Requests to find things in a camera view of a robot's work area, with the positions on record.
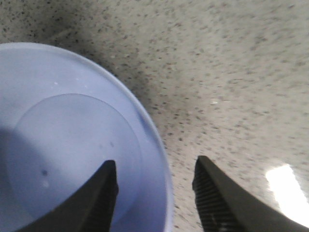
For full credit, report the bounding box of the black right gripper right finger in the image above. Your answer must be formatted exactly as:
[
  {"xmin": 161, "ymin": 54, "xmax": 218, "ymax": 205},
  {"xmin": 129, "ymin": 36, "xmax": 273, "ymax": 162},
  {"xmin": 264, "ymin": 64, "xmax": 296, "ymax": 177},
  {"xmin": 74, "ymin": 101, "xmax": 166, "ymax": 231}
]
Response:
[{"xmin": 192, "ymin": 156, "xmax": 309, "ymax": 232}]

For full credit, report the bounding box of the light blue plastic bowl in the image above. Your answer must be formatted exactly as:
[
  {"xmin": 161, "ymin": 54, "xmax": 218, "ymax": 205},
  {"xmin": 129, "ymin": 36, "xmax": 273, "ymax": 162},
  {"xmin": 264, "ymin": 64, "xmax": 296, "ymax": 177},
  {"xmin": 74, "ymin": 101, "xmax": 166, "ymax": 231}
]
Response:
[{"xmin": 0, "ymin": 43, "xmax": 173, "ymax": 232}]

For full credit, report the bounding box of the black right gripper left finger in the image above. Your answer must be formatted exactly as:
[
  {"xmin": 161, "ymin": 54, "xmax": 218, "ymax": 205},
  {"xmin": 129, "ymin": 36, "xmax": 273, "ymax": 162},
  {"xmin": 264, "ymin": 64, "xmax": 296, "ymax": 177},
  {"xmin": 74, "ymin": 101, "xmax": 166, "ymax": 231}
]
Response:
[{"xmin": 18, "ymin": 160, "xmax": 119, "ymax": 232}]

